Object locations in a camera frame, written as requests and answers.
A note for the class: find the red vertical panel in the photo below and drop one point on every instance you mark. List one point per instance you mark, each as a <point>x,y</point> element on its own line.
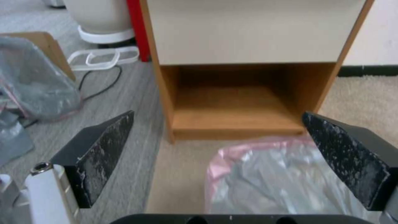
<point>136,28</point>

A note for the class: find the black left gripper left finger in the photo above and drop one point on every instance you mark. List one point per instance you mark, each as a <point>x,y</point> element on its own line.
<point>102,154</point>

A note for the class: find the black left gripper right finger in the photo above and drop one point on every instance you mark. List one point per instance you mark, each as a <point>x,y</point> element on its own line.
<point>348,154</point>

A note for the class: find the pink-rimmed trash can with liner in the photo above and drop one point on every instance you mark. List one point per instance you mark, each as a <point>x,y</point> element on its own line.
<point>273,179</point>

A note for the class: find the wooden bedside cabinet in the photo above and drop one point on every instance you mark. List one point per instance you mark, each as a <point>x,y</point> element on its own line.
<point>248,70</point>

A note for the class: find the white round appliance base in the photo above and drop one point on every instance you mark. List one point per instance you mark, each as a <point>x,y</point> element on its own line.
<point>102,21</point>

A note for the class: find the brown cardboard box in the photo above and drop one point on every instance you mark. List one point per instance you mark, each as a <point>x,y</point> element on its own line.
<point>53,51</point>

